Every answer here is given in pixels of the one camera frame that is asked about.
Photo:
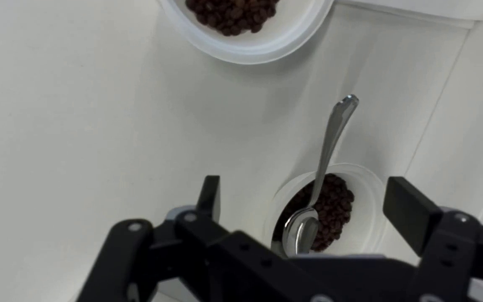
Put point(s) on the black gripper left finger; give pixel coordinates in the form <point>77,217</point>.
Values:
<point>141,258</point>

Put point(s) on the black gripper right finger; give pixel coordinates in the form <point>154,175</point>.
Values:
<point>447,246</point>

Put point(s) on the silver metal spoon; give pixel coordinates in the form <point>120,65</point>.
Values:
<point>325,157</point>

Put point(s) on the small white bowl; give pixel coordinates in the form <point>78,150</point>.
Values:
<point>367,207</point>

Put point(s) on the coffee beans in small bowl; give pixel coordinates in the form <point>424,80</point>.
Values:
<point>335,211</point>

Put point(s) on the coffee beans in large bowl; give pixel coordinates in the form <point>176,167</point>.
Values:
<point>233,14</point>

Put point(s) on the large white bowl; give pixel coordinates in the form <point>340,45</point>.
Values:
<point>297,35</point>

